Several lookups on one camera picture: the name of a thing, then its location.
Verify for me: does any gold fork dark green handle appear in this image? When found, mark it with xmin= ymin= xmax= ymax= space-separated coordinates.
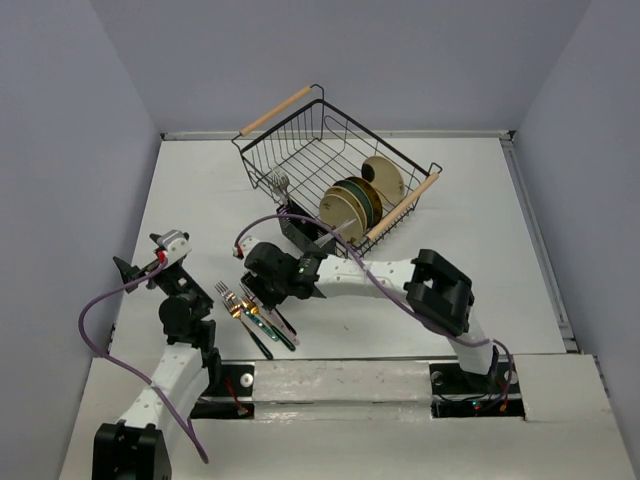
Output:
xmin=214 ymin=281 xmax=274 ymax=361

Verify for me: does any silver fork teal handle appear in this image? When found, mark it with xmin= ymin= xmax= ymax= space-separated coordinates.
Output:
xmin=243 ymin=307 xmax=279 ymax=342

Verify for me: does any clear chopstick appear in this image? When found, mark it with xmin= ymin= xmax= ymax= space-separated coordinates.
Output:
xmin=314 ymin=219 xmax=355 ymax=248

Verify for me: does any black fork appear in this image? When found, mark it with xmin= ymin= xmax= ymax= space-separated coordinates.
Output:
xmin=272 ymin=177 xmax=293 ymax=213

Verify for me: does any silver fork pink handle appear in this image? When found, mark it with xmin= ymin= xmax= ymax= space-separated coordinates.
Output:
xmin=266 ymin=310 xmax=300 ymax=346

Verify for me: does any plain silver fork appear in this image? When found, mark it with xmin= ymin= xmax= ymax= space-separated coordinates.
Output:
xmin=271 ymin=168 xmax=290 ymax=203

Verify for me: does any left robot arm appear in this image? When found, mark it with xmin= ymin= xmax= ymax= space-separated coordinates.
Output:
xmin=91 ymin=230 xmax=221 ymax=479

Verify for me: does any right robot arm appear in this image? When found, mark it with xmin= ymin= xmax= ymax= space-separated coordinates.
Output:
xmin=236 ymin=236 xmax=499 ymax=392

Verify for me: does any black perforated cutlery holder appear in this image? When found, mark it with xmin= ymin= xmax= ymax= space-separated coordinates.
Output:
xmin=267 ymin=200 xmax=336 ymax=266

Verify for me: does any beige plate in front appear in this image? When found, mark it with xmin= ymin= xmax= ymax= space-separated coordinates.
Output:
xmin=319 ymin=194 xmax=364 ymax=245

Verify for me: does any beige plate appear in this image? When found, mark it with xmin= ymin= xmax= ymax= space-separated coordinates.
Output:
xmin=319 ymin=194 xmax=364 ymax=245
xmin=361 ymin=156 xmax=405 ymax=205
xmin=325 ymin=186 xmax=368 ymax=229

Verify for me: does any beige plate in middle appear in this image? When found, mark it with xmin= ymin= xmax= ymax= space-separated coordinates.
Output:
xmin=325 ymin=186 xmax=368 ymax=229

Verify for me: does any dark green plate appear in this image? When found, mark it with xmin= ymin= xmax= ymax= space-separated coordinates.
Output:
xmin=333 ymin=180 xmax=380 ymax=226

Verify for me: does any gold rimmed dark plate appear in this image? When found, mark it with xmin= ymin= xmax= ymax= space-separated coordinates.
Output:
xmin=344 ymin=176 xmax=385 ymax=226

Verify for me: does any beige plate at back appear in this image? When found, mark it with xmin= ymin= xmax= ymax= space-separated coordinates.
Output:
xmin=361 ymin=156 xmax=405 ymax=205

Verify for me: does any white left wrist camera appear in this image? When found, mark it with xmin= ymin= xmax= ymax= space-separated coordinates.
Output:
xmin=157 ymin=240 xmax=192 ymax=267

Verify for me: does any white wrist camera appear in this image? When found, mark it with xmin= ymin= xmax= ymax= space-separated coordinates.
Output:
xmin=232 ymin=236 xmax=259 ymax=260
xmin=157 ymin=240 xmax=192 ymax=267

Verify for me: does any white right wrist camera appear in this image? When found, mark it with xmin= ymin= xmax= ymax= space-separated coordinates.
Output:
xmin=232 ymin=236 xmax=259 ymax=260

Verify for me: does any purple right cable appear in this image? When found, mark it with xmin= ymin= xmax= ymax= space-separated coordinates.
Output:
xmin=233 ymin=214 xmax=517 ymax=414

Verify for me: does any purple cable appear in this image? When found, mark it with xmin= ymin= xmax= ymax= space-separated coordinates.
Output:
xmin=233 ymin=214 xmax=517 ymax=414
xmin=78 ymin=262 xmax=251 ymax=464

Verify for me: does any black wire dish rack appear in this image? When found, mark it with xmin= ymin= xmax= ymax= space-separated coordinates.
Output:
xmin=232 ymin=86 xmax=442 ymax=257

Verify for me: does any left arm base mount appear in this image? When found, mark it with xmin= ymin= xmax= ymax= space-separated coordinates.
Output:
xmin=191 ymin=363 xmax=255 ymax=420

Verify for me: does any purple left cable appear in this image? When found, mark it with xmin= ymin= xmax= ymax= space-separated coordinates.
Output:
xmin=78 ymin=262 xmax=251 ymax=464

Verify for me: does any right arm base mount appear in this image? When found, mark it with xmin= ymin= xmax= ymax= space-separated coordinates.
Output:
xmin=429 ymin=361 xmax=525 ymax=419

